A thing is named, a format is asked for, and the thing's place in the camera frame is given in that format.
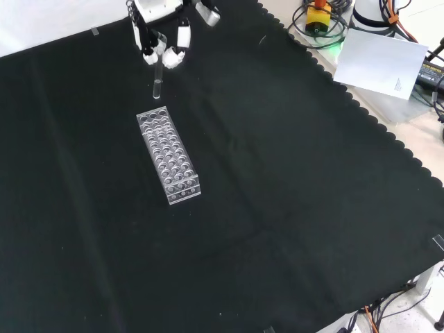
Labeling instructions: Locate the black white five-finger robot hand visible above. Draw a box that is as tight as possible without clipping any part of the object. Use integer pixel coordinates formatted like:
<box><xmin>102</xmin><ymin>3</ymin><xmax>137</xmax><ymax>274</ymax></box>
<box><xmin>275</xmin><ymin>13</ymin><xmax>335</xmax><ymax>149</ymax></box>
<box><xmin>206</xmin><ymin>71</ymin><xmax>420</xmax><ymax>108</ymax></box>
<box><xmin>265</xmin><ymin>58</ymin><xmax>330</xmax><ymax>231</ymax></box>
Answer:
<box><xmin>126</xmin><ymin>0</ymin><xmax>222</xmax><ymax>71</ymax></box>

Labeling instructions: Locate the clear glass test tube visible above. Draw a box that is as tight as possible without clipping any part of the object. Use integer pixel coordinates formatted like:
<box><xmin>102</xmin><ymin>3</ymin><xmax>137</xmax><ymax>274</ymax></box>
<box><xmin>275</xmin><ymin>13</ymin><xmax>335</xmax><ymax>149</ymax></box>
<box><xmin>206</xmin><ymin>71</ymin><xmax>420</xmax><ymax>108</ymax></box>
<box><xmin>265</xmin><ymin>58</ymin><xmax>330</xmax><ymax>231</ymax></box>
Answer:
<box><xmin>152</xmin><ymin>31</ymin><xmax>168</xmax><ymax>100</ymax></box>

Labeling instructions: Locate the clear plastic test tube rack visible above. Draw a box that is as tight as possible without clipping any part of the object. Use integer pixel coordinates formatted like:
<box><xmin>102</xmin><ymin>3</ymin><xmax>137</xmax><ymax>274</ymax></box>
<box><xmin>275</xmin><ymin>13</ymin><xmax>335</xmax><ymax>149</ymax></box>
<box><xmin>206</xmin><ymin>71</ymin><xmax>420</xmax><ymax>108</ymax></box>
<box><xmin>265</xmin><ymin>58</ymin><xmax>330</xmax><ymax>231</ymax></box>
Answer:
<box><xmin>136</xmin><ymin>107</ymin><xmax>203</xmax><ymax>206</ymax></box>

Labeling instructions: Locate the yellow stop button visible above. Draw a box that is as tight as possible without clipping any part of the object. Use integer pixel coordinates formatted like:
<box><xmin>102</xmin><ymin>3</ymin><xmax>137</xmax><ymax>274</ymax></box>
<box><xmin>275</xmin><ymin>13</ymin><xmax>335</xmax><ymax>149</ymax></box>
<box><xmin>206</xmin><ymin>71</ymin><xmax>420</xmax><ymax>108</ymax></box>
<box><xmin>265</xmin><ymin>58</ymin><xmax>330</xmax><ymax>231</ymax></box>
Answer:
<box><xmin>305</xmin><ymin>0</ymin><xmax>343</xmax><ymax>36</ymax></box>

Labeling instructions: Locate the black bench cloth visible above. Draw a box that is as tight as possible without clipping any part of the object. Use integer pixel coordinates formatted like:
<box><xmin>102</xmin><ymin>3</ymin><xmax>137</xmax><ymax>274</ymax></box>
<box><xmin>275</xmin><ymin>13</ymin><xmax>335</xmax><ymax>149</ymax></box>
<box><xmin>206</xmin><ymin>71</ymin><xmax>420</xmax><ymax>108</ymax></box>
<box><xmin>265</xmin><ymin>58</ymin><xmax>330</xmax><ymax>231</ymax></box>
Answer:
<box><xmin>0</xmin><ymin>0</ymin><xmax>444</xmax><ymax>333</ymax></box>

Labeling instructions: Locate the pale board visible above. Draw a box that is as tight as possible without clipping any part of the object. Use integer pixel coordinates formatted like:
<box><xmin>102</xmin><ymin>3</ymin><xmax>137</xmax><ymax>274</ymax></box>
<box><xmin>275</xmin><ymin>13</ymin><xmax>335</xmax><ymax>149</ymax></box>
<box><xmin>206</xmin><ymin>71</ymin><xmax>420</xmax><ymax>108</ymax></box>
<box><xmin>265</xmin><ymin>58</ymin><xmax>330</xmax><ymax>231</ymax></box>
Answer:
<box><xmin>332</xmin><ymin>28</ymin><xmax>429</xmax><ymax>102</ymax></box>

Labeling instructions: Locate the black power adapter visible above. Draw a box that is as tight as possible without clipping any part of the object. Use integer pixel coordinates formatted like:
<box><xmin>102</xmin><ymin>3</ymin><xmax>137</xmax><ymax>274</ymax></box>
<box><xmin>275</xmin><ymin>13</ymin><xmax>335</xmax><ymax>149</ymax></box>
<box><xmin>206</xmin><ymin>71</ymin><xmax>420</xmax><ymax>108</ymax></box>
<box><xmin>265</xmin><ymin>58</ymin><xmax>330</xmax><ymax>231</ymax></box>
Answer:
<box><xmin>415</xmin><ymin>58</ymin><xmax>444</xmax><ymax>92</ymax></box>

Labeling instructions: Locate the coiled black green cable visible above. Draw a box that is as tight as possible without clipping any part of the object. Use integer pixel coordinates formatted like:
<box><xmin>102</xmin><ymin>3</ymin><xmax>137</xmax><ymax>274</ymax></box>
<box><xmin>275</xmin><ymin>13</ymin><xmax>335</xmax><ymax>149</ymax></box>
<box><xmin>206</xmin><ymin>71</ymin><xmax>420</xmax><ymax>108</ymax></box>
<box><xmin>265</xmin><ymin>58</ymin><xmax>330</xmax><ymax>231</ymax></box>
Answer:
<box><xmin>290</xmin><ymin>0</ymin><xmax>350</xmax><ymax>50</ymax></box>

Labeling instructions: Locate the orange cable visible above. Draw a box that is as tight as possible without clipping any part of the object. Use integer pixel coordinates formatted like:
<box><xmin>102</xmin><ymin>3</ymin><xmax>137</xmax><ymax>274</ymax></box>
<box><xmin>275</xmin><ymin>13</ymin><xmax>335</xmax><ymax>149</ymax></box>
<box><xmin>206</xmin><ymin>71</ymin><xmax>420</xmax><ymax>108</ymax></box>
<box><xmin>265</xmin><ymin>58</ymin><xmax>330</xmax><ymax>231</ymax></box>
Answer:
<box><xmin>379</xmin><ymin>0</ymin><xmax>421</xmax><ymax>43</ymax></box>

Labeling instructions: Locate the black cable bundle under bench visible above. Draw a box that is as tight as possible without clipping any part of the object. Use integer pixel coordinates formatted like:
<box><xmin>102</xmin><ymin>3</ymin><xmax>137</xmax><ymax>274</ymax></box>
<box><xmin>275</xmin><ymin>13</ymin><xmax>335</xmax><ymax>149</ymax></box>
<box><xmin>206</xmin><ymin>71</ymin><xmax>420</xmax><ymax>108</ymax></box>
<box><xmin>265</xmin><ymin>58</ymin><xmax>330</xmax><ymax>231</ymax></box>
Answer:
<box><xmin>341</xmin><ymin>263</ymin><xmax>444</xmax><ymax>333</ymax></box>

